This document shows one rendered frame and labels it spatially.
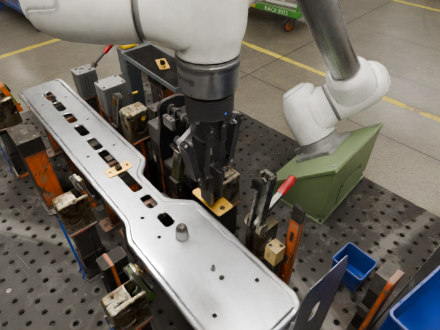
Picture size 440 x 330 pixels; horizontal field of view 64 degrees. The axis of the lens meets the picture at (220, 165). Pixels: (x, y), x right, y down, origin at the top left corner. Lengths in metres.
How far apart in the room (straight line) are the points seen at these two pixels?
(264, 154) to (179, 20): 1.27
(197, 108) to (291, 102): 0.90
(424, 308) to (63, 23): 0.84
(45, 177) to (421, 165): 2.51
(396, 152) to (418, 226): 1.58
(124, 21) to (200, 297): 0.61
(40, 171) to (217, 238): 0.75
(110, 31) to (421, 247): 1.27
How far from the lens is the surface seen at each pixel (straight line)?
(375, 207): 1.53
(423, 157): 3.10
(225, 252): 0.92
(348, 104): 1.38
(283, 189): 0.89
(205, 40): 0.45
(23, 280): 1.39
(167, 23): 0.45
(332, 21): 1.14
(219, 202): 0.68
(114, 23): 0.47
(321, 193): 1.30
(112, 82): 1.40
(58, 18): 0.50
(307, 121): 1.39
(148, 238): 0.96
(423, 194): 2.78
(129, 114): 1.26
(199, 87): 0.49
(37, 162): 1.40
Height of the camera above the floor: 1.76
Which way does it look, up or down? 42 degrees down
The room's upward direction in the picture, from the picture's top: straight up
